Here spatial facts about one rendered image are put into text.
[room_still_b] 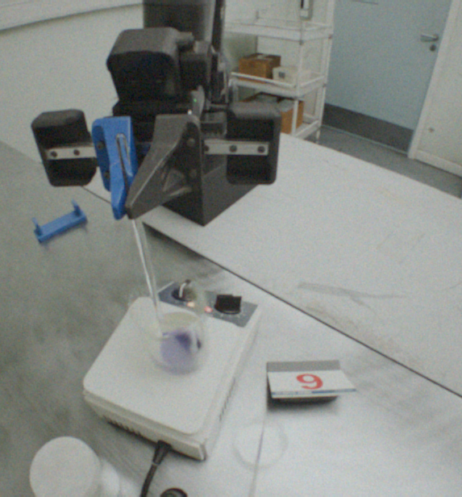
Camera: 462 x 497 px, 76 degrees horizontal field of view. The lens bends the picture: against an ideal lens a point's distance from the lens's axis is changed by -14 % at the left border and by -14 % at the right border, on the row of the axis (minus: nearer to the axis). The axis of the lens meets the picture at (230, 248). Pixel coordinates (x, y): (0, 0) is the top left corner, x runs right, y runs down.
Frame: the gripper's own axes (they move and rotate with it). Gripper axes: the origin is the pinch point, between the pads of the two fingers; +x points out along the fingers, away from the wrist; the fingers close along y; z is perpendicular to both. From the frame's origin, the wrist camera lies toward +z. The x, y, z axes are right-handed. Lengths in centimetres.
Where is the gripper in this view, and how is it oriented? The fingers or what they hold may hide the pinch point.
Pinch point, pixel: (136, 180)
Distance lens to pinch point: 22.0
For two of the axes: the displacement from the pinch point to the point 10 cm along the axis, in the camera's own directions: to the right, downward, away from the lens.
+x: -0.2, 6.8, -7.3
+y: 10.0, 0.2, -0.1
